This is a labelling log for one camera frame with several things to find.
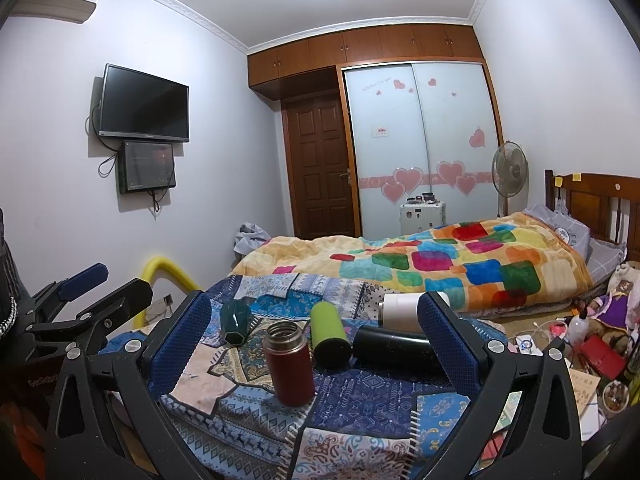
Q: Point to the red box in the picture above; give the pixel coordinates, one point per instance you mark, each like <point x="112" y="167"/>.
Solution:
<point x="602" y="357"/>

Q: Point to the grey cloth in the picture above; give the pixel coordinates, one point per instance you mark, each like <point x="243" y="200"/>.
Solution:
<point x="249" y="240"/>

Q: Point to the yellow foam tube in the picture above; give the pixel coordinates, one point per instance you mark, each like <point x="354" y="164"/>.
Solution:
<point x="165" y="267"/>

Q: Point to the blue patterned blanket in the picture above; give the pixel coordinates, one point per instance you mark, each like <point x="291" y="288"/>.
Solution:
<point x="360" y="410"/>

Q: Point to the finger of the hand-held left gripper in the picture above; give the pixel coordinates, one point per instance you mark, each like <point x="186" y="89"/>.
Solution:
<point x="122" y="301"/>
<point x="84" y="278"/>

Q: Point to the wooden bed headboard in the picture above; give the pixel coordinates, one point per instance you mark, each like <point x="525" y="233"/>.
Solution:
<point x="590" y="205"/>

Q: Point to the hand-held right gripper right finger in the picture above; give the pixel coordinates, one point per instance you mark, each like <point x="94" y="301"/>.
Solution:
<point x="446" y="342"/>

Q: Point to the dark green faceted cup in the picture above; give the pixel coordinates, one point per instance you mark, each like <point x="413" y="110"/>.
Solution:
<point x="237" y="320"/>

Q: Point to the standing fan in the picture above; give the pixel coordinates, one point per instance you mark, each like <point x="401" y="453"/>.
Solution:
<point x="510" y="167"/>

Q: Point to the black thermos cup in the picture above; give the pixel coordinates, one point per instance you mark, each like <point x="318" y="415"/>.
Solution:
<point x="390" y="350"/>

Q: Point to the wardrobe with heart stickers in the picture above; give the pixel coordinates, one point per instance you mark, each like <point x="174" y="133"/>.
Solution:
<point x="390" y="125"/>

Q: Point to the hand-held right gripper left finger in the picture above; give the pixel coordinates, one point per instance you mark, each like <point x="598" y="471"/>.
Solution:
<point x="186" y="340"/>

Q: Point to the colourful checked blanket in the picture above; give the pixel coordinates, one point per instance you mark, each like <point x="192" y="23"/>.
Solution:
<point x="450" y="260"/>

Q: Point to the purple stuffed doll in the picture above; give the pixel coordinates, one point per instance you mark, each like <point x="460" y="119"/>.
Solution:
<point x="619" y="295"/>

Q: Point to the white suitcase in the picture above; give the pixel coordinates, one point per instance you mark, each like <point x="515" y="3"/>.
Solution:
<point x="422" y="216"/>

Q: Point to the white cup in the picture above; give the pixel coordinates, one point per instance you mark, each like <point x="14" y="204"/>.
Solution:
<point x="402" y="312"/>

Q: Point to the brown wooden door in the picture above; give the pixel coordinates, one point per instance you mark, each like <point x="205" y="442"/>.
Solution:
<point x="319" y="170"/>

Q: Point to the white spray bottle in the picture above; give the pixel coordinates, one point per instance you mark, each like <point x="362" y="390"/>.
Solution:
<point x="577" y="332"/>

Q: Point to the small wall screen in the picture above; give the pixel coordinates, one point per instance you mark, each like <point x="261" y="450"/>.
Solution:
<point x="148" y="166"/>

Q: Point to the light green cup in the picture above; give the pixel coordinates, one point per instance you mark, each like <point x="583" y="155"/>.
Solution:
<point x="329" y="335"/>

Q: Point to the black wall television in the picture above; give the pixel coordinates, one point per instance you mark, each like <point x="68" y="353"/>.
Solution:
<point x="144" y="104"/>

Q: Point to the grey pillow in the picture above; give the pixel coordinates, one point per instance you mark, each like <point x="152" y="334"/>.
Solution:
<point x="570" y="232"/>

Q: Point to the red thermos cup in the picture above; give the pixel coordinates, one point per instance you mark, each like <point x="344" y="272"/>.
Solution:
<point x="289" y="367"/>

